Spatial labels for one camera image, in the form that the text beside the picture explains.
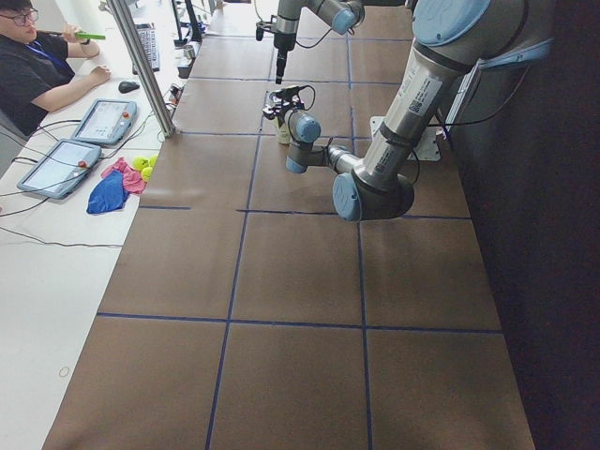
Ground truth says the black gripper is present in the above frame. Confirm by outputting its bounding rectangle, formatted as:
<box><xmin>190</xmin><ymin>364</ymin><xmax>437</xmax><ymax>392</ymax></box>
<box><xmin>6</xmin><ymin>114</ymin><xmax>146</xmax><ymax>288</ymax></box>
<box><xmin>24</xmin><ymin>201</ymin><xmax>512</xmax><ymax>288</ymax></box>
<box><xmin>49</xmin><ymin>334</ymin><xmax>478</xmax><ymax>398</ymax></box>
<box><xmin>262</xmin><ymin>105</ymin><xmax>309</xmax><ymax>126</ymax></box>
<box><xmin>274</xmin><ymin>31</ymin><xmax>295</xmax><ymax>84</ymax></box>

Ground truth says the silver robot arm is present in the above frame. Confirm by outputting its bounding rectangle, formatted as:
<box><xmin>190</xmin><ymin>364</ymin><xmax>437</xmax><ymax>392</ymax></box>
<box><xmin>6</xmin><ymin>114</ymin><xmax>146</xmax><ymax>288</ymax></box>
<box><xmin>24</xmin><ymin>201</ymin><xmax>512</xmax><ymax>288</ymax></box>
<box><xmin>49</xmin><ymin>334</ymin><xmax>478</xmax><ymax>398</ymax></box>
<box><xmin>262</xmin><ymin>0</ymin><xmax>417</xmax><ymax>84</ymax></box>
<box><xmin>262</xmin><ymin>0</ymin><xmax>555</xmax><ymax>221</ymax></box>

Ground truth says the blue toy ball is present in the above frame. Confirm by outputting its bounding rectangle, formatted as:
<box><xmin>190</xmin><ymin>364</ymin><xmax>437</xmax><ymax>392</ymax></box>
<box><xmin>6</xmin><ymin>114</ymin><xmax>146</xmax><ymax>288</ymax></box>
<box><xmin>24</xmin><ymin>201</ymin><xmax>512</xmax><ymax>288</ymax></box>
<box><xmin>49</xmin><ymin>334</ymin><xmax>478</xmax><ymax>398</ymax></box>
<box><xmin>86</xmin><ymin>171</ymin><xmax>129</xmax><ymax>215</ymax></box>

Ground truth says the small metal cup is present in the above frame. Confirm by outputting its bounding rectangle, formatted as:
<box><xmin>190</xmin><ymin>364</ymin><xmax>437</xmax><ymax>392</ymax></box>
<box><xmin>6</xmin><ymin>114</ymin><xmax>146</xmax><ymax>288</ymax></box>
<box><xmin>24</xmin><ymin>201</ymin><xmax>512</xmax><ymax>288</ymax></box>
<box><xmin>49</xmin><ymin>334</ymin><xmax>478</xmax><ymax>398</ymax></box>
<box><xmin>183</xmin><ymin>42</ymin><xmax>198</xmax><ymax>60</ymax></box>

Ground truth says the black keyboard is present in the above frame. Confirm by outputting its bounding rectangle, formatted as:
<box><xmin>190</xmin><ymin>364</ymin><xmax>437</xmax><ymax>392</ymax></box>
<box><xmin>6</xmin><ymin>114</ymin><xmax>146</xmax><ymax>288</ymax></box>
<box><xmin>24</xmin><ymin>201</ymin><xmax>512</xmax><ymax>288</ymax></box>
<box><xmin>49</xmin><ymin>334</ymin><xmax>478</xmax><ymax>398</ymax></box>
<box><xmin>135</xmin><ymin>23</ymin><xmax>160</xmax><ymax>72</ymax></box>

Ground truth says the black computer mouse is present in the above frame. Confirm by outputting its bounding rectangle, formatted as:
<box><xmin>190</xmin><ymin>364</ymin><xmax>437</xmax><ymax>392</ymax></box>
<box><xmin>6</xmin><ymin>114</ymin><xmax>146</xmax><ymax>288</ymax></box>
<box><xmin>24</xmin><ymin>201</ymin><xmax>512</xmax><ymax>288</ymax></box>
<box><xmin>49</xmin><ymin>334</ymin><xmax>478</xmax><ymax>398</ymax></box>
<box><xmin>117</xmin><ymin>81</ymin><xmax>140</xmax><ymax>94</ymax></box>

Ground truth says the pink toy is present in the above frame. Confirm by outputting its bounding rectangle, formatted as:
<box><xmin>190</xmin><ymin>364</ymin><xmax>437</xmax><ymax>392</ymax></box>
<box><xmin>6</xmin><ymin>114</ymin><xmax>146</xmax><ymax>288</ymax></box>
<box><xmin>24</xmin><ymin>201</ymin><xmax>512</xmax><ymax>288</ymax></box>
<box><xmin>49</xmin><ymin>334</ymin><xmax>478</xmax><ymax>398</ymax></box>
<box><xmin>100</xmin><ymin>157</ymin><xmax>147</xmax><ymax>194</ymax></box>

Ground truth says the upper teach pendant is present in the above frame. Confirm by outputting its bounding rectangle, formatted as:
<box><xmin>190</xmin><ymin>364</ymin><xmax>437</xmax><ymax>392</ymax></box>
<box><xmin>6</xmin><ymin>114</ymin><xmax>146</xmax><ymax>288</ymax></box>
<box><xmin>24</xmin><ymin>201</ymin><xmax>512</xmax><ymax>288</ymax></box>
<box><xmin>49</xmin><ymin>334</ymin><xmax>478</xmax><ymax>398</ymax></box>
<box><xmin>71</xmin><ymin>98</ymin><xmax>138</xmax><ymax>145</ymax></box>

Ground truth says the teach pendant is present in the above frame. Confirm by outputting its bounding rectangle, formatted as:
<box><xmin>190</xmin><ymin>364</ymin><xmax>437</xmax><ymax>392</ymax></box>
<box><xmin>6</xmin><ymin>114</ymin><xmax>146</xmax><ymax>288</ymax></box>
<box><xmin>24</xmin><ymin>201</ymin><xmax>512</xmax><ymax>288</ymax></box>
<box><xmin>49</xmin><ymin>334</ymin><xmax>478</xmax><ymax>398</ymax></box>
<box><xmin>17</xmin><ymin>139</ymin><xmax>101</xmax><ymax>200</ymax></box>
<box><xmin>71</xmin><ymin>98</ymin><xmax>138</xmax><ymax>145</ymax></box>

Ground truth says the green stick toy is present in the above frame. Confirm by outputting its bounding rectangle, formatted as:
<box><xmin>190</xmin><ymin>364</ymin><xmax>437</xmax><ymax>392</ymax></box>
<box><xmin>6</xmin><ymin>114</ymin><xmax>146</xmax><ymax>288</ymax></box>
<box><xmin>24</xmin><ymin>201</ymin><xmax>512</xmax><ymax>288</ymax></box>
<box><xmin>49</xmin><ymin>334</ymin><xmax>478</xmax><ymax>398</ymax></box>
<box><xmin>75</xmin><ymin>32</ymin><xmax>106</xmax><ymax>40</ymax></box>

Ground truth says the lower teach pendant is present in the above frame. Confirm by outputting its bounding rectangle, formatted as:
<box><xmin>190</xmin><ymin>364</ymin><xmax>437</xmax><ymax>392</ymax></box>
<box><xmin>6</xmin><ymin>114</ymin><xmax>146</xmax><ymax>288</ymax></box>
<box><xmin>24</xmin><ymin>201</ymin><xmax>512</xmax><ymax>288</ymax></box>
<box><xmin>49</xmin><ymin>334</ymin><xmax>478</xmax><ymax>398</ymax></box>
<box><xmin>17</xmin><ymin>139</ymin><xmax>101</xmax><ymax>200</ymax></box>

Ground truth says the seated person with glasses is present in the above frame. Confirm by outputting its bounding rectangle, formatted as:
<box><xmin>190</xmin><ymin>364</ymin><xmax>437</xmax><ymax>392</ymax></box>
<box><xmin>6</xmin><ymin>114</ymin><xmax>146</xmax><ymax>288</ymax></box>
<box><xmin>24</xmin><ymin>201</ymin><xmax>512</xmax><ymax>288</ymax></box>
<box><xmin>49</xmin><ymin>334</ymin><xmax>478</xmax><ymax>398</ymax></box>
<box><xmin>1</xmin><ymin>1</ymin><xmax>111</xmax><ymax>137</ymax></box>

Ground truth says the black camera cable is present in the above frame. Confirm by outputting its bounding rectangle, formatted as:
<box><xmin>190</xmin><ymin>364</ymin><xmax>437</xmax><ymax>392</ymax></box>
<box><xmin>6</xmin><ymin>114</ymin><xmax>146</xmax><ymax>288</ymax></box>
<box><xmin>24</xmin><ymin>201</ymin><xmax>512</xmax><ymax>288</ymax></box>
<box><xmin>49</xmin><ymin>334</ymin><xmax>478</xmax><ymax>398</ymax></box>
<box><xmin>285</xmin><ymin>83</ymin><xmax>337</xmax><ymax>151</ymax></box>
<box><xmin>254</xmin><ymin>0</ymin><xmax>353</xmax><ymax>50</ymax></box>

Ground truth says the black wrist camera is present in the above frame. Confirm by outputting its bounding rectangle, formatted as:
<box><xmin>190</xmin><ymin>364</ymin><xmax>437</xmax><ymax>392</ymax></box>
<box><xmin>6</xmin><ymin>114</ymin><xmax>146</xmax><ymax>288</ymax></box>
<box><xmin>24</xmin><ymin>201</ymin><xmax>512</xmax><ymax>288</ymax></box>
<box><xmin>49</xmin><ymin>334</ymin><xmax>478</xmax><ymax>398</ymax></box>
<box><xmin>255</xmin><ymin>15</ymin><xmax>277</xmax><ymax>41</ymax></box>
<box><xmin>270</xmin><ymin>85</ymin><xmax>306</xmax><ymax>103</ymax></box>

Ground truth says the aluminium frame post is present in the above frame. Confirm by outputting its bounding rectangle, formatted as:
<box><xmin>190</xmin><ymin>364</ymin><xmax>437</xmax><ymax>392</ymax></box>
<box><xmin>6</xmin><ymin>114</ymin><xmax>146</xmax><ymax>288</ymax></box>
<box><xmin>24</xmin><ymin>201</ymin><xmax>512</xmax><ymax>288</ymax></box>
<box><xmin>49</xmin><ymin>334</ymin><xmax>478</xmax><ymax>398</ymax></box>
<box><xmin>107</xmin><ymin>0</ymin><xmax>175</xmax><ymax>139</ymax></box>

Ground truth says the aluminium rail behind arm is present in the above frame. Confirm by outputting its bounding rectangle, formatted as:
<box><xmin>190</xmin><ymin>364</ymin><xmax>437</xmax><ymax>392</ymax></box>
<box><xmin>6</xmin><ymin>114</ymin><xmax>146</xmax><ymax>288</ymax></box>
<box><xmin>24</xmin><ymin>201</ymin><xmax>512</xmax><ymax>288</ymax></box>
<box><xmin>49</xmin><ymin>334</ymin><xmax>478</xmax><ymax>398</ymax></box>
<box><xmin>444</xmin><ymin>63</ymin><xmax>481</xmax><ymax>133</ymax></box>

